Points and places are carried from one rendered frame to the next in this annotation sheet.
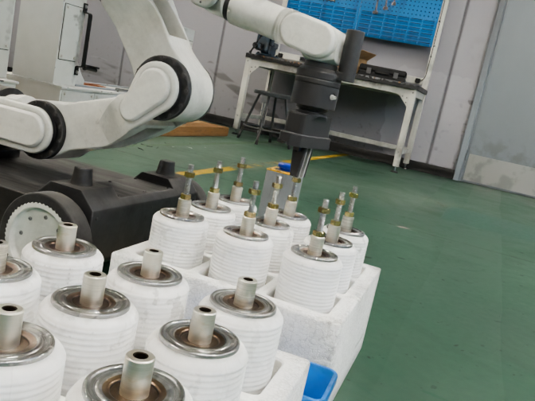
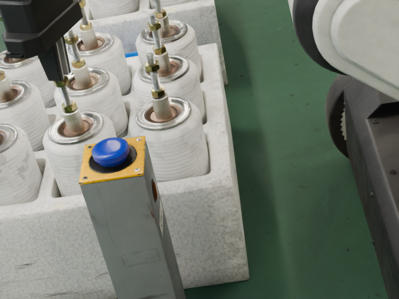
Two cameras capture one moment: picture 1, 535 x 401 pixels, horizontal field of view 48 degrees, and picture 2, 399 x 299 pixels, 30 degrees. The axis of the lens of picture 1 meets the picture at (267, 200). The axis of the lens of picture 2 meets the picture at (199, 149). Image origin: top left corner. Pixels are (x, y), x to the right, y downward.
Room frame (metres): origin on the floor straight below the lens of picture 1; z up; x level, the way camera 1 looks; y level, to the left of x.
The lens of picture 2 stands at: (2.04, -0.08, 0.77)
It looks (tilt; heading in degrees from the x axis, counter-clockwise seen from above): 35 degrees down; 167
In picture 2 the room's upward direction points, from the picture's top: 12 degrees counter-clockwise
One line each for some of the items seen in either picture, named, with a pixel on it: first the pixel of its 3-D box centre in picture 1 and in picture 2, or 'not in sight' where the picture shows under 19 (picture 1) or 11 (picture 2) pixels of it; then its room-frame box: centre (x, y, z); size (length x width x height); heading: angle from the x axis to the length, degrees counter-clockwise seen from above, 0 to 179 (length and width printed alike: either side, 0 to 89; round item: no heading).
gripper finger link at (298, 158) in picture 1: (296, 161); (58, 50); (1.18, -0.04, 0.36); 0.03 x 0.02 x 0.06; 48
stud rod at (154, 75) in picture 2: (240, 175); (155, 79); (1.22, 0.07, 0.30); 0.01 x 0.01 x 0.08
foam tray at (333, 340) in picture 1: (251, 306); (110, 169); (1.07, -0.01, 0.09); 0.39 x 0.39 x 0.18; 73
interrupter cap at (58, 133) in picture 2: (288, 215); (76, 127); (1.18, -0.05, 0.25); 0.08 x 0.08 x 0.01
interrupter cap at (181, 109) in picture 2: (235, 200); (163, 114); (1.22, 0.07, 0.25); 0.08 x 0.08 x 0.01
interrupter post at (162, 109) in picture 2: (236, 194); (161, 105); (1.22, 0.07, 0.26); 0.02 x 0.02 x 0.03
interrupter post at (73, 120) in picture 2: (290, 208); (73, 120); (1.18, -0.05, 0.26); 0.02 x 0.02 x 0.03
